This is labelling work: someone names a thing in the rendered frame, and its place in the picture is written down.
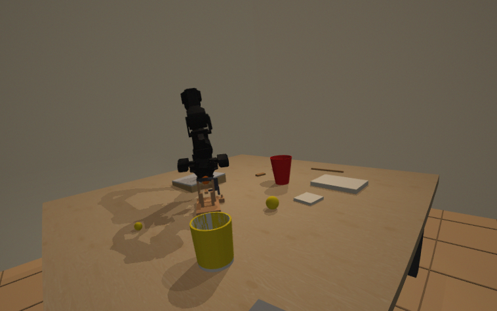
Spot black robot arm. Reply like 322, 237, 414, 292
180, 88, 214, 178

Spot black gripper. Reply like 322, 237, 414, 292
178, 154, 229, 178

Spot yellow cylindrical cup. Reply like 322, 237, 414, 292
189, 212, 234, 272

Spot dark red cup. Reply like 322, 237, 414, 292
270, 155, 292, 185

